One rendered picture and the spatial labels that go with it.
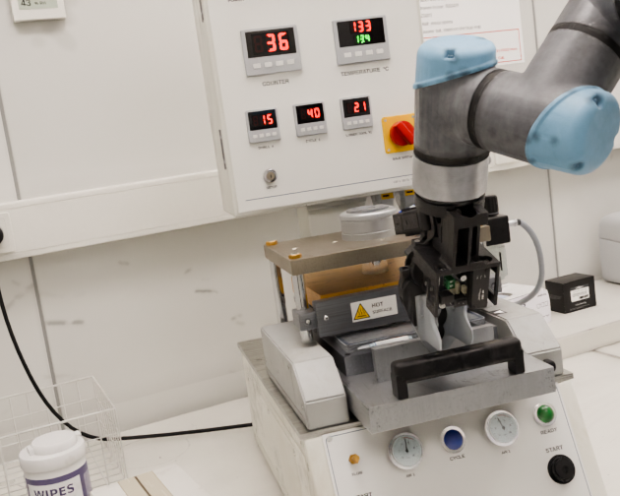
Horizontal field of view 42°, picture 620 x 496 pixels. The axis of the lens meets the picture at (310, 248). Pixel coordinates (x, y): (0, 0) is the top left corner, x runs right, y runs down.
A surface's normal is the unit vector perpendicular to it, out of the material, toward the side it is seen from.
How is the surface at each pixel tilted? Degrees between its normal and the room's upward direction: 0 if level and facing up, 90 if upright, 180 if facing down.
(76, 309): 90
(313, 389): 41
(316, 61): 90
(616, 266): 90
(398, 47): 90
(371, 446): 65
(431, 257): 20
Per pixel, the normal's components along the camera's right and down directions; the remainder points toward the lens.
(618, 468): -0.14, -0.98
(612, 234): -0.94, 0.09
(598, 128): 0.67, 0.32
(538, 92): -0.46, -0.46
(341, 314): 0.24, 0.11
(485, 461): 0.16, -0.31
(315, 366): 0.05, -0.67
